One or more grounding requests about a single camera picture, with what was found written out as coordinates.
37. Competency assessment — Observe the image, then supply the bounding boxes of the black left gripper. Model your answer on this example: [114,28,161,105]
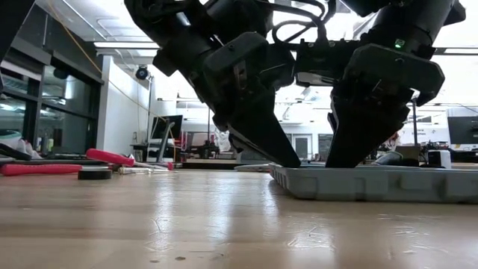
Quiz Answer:
[193,31,302,168]

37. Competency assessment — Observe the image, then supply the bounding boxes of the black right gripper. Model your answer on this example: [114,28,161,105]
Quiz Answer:
[325,43,446,168]

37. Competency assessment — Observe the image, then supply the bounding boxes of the grey plastic tool case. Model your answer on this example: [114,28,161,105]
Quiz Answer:
[234,162,478,205]

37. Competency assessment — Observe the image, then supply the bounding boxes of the clear handled screwdriver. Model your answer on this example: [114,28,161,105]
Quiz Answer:
[118,166,170,175]

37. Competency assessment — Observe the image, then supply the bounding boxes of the black tape roll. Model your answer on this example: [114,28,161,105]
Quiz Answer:
[77,166,114,182]

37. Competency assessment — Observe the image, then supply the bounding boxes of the grey box with green lights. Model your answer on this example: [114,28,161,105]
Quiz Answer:
[238,149,270,164]

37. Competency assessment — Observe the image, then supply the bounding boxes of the white banner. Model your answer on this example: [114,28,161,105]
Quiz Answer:
[214,129,232,152]

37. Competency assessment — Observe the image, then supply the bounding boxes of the person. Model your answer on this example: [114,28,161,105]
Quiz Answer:
[384,131,403,156]

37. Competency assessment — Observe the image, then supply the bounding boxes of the white box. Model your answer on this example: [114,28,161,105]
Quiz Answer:
[428,149,453,170]

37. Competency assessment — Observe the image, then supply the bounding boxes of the black monitor on stand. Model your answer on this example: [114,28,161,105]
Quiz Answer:
[148,114,184,164]

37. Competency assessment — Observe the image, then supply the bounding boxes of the white cloth bundle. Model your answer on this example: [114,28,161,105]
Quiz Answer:
[0,129,43,161]

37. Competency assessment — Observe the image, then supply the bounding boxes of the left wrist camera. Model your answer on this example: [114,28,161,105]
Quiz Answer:
[261,43,297,91]

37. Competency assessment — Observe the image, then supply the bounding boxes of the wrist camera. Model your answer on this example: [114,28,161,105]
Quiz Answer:
[261,43,297,91]
[294,39,359,87]

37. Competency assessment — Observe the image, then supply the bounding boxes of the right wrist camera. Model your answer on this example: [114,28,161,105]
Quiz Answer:
[294,39,359,87]

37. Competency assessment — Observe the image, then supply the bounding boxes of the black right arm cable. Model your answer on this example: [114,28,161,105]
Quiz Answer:
[271,0,337,44]

